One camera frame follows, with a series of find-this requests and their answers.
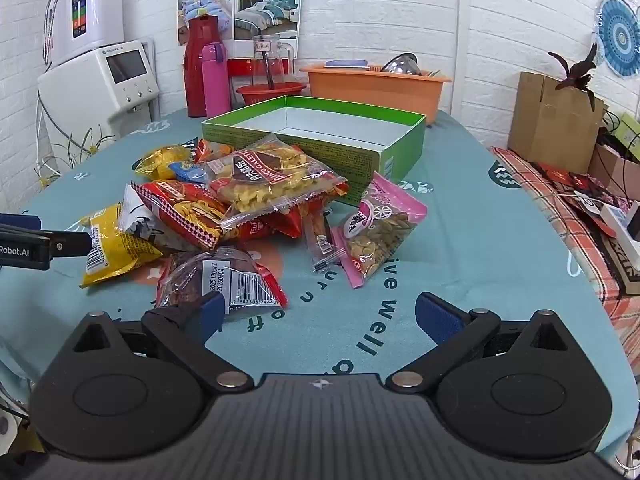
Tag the metal spoon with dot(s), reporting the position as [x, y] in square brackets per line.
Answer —
[271, 75]

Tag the red checkered snack packet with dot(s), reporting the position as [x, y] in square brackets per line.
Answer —
[185, 210]

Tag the steel bowl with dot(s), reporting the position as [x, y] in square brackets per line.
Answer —
[402, 64]

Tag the yellow snack packet with barcode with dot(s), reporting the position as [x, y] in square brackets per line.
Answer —
[112, 252]

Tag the green cardboard box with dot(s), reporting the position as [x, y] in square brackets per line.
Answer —
[320, 150]

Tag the blue round wall decoration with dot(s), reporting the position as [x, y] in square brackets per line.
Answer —
[620, 35]

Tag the orange plastic basin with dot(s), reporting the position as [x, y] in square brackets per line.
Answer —
[370, 92]

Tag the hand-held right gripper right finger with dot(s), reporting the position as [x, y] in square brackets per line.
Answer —
[435, 315]

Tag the glossy yellow snack packet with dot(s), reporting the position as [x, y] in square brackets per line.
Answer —
[162, 160]

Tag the bedding wall poster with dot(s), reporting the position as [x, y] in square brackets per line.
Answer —
[265, 5]

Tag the black red book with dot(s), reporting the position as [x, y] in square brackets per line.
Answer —
[575, 190]

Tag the clear packet of yellow crackers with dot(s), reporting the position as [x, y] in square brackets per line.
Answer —
[272, 180]

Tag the teal printed tablecloth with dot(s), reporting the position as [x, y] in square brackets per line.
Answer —
[475, 240]

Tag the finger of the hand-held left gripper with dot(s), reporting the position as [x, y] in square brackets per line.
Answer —
[72, 244]
[20, 221]

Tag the red plastic basin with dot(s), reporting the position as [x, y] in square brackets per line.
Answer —
[250, 96]

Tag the glass pitcher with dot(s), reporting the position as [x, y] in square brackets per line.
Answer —
[260, 67]

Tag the red thermos jug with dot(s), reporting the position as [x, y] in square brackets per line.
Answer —
[194, 70]

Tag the white appliance with screen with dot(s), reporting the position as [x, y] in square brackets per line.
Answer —
[80, 95]

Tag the pink bottle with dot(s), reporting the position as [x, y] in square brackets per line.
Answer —
[216, 82]

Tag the blue lidded tin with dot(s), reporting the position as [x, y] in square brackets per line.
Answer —
[345, 64]

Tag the dark red dates packet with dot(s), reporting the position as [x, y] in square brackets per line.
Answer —
[200, 272]

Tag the small white box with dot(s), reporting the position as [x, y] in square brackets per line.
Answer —
[617, 220]

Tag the plaid cloth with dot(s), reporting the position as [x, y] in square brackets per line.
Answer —
[550, 210]

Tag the dark purple plant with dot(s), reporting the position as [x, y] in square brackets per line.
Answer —
[580, 72]

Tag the brown cardboard box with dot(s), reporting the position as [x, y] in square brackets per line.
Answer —
[550, 125]

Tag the small sausage stick packet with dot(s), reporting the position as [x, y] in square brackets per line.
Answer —
[320, 245]

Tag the yellow green box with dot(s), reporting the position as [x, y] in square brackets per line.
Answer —
[627, 130]

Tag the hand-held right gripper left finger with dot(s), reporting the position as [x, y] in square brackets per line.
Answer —
[210, 312]

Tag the small blue snack packet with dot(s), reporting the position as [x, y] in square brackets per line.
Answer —
[190, 172]

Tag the red orange snack packet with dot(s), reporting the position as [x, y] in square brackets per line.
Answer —
[210, 151]

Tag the white water purifier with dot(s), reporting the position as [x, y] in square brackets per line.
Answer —
[97, 15]

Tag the red box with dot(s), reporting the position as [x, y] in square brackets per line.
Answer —
[239, 67]

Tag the yellow flower plant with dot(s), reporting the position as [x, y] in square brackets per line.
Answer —
[75, 152]

